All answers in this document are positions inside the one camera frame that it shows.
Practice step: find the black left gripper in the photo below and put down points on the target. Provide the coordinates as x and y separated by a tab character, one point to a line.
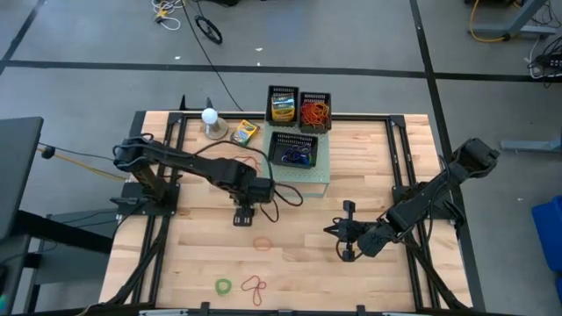
257	193

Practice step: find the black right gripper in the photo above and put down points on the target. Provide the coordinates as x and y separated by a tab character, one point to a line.
358	232

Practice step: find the black slotted plastic basket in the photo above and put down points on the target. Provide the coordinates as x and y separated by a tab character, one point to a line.
303	98
274	149
268	105

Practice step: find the blue coil wrist band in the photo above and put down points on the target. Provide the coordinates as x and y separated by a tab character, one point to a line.
290	158

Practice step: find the purple coil wrist band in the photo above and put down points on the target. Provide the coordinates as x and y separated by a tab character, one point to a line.
304	149
292	151

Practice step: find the yellow green crayon box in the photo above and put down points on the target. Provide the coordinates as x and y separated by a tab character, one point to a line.
283	115
244	133

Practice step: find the green coil wrist band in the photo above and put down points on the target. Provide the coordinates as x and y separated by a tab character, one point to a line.
216	287
311	154

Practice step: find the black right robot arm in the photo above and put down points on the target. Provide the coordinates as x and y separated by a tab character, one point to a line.
430	197

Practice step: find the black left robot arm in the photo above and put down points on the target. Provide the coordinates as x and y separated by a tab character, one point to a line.
197	164

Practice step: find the grey desk foot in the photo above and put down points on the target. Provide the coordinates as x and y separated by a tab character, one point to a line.
527	145

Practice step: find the dark desk top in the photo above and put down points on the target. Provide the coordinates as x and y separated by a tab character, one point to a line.
17	175

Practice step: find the grey desk leg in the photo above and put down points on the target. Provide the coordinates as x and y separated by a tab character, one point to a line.
527	13

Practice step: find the pale green perforated shelf riser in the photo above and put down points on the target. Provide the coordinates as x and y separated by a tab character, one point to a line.
303	175

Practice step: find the white bulb lamp wooden base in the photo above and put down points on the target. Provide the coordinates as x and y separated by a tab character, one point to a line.
210	116

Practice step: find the black round knob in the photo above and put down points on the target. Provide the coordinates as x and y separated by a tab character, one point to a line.
48	152

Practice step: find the blue plastic bin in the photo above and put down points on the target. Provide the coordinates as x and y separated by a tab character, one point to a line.
549	237

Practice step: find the black desk frame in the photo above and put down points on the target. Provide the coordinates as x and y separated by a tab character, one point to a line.
66	232

